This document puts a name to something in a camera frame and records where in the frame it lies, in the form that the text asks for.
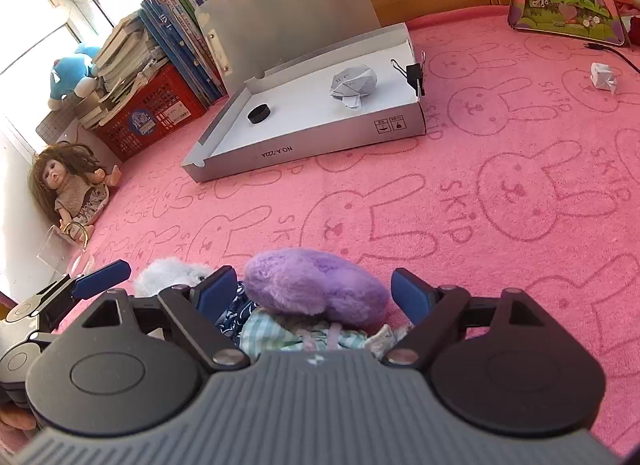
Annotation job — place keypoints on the window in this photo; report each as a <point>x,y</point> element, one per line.
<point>50,5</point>

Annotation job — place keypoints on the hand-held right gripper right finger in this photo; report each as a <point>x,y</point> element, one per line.
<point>407,292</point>

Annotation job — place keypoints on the small white paper origami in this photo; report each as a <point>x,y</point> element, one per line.
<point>604,77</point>

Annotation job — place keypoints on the pink rabbit print blanket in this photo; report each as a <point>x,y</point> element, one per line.
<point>500,195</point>

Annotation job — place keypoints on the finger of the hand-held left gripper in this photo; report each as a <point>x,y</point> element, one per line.
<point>100,279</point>

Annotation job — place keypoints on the row of blue upright books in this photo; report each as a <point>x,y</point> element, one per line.
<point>180,40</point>

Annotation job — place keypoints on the grey grid board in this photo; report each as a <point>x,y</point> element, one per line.
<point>60,125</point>

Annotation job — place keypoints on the clear plastic stand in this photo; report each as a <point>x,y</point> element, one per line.
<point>55,250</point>

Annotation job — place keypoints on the stack of lying books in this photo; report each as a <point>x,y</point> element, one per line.
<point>125,65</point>

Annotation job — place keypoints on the black round cap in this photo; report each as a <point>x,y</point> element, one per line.
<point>259,114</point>

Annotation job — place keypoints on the long-haired doll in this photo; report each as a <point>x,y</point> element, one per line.
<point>70,190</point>

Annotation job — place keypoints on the blue floral pouch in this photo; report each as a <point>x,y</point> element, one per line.
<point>234,319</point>

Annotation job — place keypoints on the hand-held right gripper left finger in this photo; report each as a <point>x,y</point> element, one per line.
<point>217,291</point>

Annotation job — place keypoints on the person's left hand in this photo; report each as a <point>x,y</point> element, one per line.
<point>15,418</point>

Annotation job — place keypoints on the white fluffy plush toy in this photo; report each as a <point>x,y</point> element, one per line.
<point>170,272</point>

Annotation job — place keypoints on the red plastic crate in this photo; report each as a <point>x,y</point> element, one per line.
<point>150,115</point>

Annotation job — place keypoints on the blue plush toy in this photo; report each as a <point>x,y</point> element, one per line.
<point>70,77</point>

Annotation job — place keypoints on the red knitted cloth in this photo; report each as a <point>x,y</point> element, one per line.
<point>635,30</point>

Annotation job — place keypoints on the silver cardboard box with lid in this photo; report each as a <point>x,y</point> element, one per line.
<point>300,112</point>

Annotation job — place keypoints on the black binder clip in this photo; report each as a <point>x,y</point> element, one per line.
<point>414,76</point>

